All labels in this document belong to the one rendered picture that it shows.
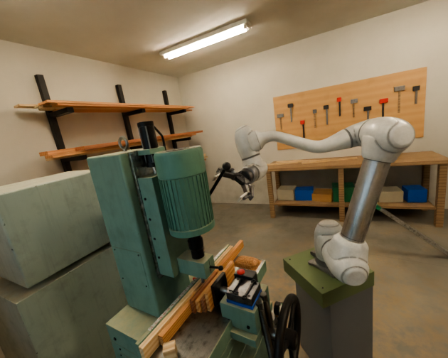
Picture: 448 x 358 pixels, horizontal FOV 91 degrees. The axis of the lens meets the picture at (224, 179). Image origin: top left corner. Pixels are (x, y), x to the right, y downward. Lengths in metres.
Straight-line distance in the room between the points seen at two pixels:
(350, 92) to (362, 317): 3.07
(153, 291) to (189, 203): 0.46
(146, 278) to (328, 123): 3.48
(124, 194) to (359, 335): 1.49
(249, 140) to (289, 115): 2.91
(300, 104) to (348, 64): 0.81
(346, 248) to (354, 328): 0.61
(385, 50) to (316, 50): 0.88
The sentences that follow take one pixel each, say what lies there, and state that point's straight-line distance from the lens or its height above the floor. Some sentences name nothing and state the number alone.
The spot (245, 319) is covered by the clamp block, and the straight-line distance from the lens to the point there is 0.88.
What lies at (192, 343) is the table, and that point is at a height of 0.90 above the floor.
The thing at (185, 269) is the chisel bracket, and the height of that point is 1.02.
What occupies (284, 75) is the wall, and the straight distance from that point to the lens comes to 4.09.
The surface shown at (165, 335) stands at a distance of 0.89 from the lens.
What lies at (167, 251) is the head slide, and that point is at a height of 1.12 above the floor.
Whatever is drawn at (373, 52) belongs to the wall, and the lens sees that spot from 4.05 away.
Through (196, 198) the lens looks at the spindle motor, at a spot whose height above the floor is 1.33.
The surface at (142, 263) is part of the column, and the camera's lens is 1.01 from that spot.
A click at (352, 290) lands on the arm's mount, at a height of 0.63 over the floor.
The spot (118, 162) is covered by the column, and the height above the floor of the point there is 1.49.
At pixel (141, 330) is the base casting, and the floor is 0.80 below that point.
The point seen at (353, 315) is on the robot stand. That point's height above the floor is 0.46.
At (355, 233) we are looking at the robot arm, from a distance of 1.17.
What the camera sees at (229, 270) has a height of 0.96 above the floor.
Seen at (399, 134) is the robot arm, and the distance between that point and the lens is 1.05.
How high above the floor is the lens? 1.55
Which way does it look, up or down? 13 degrees down
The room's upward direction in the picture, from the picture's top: 9 degrees counter-clockwise
